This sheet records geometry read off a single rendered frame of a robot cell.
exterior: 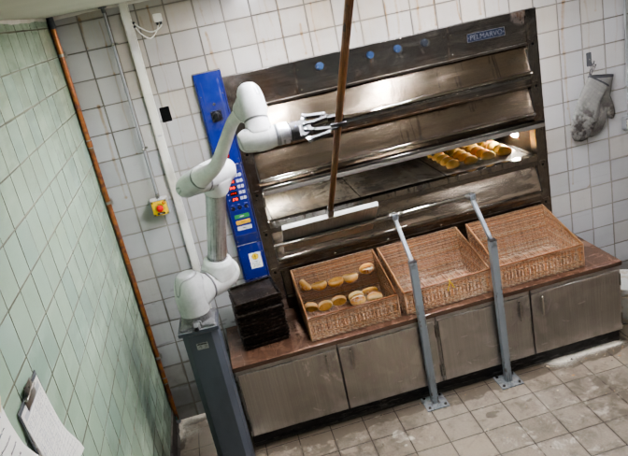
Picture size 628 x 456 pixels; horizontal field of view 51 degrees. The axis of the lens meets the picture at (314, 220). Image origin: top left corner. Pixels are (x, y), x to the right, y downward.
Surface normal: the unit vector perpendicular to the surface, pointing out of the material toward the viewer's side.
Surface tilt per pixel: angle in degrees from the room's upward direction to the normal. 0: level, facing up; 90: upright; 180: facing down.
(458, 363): 92
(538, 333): 90
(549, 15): 90
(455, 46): 92
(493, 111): 70
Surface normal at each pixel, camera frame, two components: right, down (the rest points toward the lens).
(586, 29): 0.19, 0.29
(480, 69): 0.11, -0.04
